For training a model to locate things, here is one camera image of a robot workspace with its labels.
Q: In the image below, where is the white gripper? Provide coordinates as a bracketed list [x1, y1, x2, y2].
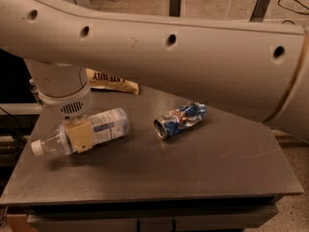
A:
[25, 59, 93, 153]

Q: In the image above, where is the clear blue-label water bottle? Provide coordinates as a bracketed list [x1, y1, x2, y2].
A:
[31, 108, 130, 156]

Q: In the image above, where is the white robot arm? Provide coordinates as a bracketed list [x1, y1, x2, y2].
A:
[0, 0, 309, 141]

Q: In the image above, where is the small background water bottle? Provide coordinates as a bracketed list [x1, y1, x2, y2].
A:
[29, 78, 42, 105]

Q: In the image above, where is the Late July chips bag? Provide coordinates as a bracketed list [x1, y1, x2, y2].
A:
[86, 69, 139, 95]

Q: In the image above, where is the crushed blue soda can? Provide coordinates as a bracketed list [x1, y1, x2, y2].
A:
[154, 101, 208, 140]

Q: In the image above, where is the grey table base cabinet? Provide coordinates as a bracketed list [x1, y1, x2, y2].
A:
[5, 205, 278, 232]

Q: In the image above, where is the middle metal rail bracket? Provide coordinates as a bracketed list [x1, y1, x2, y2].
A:
[169, 0, 182, 17]

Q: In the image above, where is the metal rail bracket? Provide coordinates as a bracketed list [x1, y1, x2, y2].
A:
[169, 0, 182, 17]
[249, 0, 271, 22]

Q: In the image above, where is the right metal rail bracket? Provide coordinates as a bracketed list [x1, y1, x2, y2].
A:
[249, 0, 271, 22]

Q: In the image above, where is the black floor cable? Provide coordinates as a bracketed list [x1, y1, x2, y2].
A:
[274, 0, 309, 26]

